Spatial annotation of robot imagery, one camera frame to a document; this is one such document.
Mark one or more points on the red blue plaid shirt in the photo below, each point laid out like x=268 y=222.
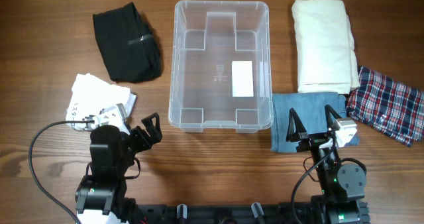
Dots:
x=390 y=107

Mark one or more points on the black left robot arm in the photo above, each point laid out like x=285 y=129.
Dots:
x=100 y=196

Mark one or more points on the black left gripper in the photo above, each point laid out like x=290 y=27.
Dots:
x=146 y=142

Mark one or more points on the cream cloth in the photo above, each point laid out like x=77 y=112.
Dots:
x=326 y=60

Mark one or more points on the white printed folded t-shirt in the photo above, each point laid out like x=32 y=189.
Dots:
x=90 y=95

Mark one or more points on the black folded garment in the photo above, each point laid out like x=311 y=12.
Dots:
x=127 y=45

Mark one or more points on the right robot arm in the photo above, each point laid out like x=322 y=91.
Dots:
x=342 y=180

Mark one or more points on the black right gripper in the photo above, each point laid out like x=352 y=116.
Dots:
x=311 y=140

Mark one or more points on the white label in bin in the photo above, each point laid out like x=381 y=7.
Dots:
x=242 y=79

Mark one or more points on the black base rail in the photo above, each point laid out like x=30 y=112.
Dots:
x=282 y=213

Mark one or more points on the blue jeans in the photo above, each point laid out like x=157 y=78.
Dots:
x=311 y=110

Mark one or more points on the clear plastic storage bin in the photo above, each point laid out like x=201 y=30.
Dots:
x=208 y=36

